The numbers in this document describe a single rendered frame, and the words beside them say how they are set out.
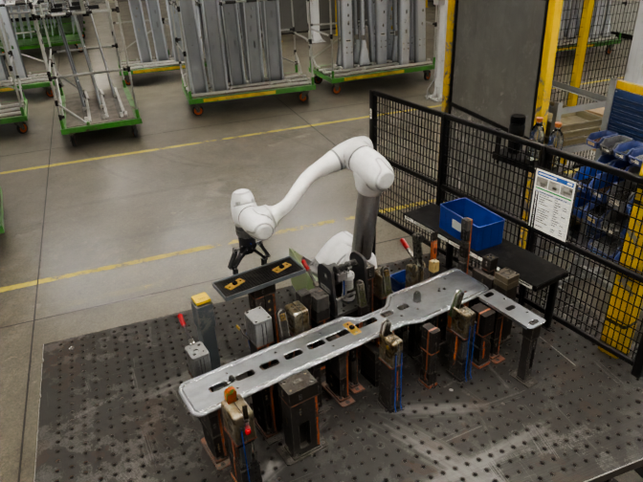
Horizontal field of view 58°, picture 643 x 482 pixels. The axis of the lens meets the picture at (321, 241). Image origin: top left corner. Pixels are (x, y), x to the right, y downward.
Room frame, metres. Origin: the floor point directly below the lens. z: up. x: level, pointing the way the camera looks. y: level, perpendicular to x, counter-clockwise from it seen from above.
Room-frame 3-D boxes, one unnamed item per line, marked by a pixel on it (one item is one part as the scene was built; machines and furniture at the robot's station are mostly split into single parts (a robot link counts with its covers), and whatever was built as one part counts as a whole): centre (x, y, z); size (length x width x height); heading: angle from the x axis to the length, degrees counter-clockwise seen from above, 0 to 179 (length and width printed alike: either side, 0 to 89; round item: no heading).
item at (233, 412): (1.42, 0.30, 0.88); 0.15 x 0.11 x 0.36; 31
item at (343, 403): (1.84, -0.04, 0.84); 0.17 x 0.06 x 0.29; 31
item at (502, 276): (2.16, -0.81, 0.88); 0.08 x 0.08 x 0.36; 31
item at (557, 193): (2.33, -1.03, 1.30); 0.23 x 0.02 x 0.31; 31
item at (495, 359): (2.03, -0.74, 0.84); 0.11 x 0.06 x 0.29; 31
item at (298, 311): (1.94, 0.11, 0.89); 0.13 x 0.11 x 0.38; 31
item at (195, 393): (1.87, -0.09, 1.00); 1.38 x 0.22 x 0.02; 121
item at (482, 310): (2.00, -0.67, 0.84); 0.11 x 0.10 x 0.28; 31
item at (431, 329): (1.88, -0.43, 0.84); 0.11 x 0.08 x 0.29; 31
